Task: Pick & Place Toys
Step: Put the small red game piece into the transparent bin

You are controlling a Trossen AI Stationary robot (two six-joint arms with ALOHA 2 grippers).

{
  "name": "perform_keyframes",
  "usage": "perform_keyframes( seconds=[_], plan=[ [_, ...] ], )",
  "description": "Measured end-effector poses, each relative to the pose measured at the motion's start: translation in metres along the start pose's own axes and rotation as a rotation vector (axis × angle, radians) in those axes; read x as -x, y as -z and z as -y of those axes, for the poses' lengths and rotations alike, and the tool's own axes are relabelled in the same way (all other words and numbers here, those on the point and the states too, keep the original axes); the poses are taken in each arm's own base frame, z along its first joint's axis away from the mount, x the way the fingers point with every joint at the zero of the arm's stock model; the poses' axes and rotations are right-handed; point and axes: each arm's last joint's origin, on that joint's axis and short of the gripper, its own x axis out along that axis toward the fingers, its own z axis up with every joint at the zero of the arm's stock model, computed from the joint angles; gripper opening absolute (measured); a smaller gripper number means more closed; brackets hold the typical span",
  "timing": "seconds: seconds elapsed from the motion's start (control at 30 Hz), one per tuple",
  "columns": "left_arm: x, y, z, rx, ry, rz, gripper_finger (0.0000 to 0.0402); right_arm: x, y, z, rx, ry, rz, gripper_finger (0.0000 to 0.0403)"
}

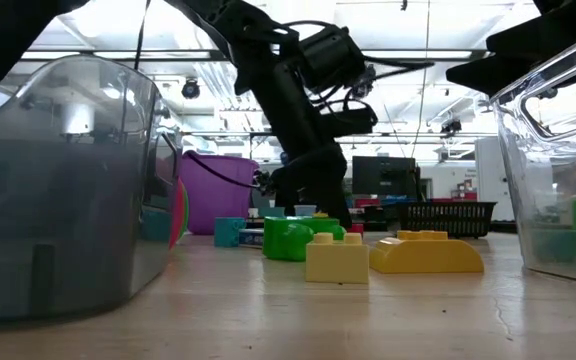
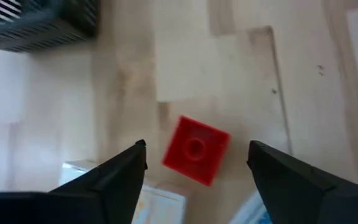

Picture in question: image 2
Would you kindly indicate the black slotted plastic basket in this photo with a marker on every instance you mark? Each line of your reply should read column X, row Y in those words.
column 36, row 31

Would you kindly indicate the blue patterned card deck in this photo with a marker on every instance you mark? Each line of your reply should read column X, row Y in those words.
column 247, row 214

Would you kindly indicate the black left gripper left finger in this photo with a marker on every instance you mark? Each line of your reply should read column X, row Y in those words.
column 73, row 202

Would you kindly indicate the small red toy brick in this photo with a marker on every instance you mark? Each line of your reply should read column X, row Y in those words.
column 194, row 149

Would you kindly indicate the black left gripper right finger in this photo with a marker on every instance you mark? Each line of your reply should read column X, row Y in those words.
column 306, row 199

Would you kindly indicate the orange patterned card deck box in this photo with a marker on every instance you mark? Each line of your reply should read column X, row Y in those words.
column 163, row 205

